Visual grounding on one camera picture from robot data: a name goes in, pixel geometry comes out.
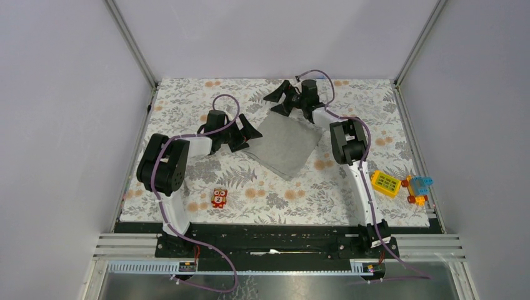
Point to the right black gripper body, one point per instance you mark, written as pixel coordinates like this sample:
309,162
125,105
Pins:
299,101

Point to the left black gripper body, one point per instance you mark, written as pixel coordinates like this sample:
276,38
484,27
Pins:
229,133

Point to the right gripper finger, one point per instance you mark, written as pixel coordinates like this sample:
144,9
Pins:
283,90
284,109

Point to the grey cloth napkin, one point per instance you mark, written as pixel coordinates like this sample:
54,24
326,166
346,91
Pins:
285,145

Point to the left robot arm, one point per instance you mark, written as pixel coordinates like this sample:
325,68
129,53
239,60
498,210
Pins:
163,165

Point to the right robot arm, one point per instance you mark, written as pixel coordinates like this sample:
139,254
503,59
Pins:
351,144

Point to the floral patterned tablecloth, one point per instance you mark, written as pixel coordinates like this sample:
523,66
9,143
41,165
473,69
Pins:
319,194

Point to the red owl toy block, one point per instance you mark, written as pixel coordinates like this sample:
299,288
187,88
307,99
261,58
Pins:
219,198

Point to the yellow green toy window block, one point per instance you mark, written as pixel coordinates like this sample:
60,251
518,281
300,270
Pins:
385,184

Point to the small colourful toy blocks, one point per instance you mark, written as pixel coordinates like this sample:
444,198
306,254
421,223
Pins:
418,189

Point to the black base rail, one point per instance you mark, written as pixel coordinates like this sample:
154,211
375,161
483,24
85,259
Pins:
217,247

